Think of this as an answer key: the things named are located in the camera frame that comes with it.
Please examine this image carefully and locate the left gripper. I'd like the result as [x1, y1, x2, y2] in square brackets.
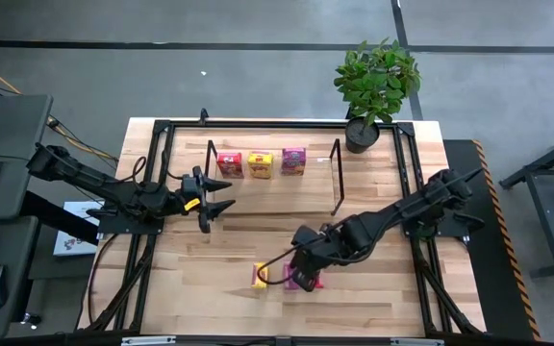
[178, 165, 237, 235]

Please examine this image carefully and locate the yellow Corn Pops cereal box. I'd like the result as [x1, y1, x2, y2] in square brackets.
[246, 150, 275, 181]
[251, 261, 269, 290]

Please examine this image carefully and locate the black metal frame shelf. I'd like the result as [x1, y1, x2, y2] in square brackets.
[203, 137, 346, 217]

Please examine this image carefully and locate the black plant pot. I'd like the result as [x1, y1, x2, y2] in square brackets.
[344, 116, 382, 155]

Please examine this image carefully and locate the white printed booklet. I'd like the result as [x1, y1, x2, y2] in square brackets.
[53, 200, 105, 258]

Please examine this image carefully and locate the black hazard-striped floor mat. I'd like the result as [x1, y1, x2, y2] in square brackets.
[442, 138, 542, 342]

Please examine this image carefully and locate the green leafy plant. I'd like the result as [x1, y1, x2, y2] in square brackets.
[333, 37, 422, 127]

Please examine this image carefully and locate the grey desk top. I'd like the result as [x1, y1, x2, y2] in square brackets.
[0, 93, 55, 223]
[0, 215, 41, 340]

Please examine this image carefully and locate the desk caster wheel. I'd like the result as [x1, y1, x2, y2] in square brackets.
[20, 311, 42, 331]

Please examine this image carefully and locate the dark metal table stand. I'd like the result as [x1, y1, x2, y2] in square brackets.
[498, 125, 554, 280]

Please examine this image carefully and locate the black aluminium table frame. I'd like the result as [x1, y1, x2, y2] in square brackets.
[77, 118, 488, 337]

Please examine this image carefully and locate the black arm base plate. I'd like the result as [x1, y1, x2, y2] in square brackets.
[95, 206, 165, 236]
[399, 199, 471, 239]

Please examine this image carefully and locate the silver metal bracket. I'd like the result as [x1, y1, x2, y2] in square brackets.
[390, 337, 445, 346]
[121, 335, 177, 346]

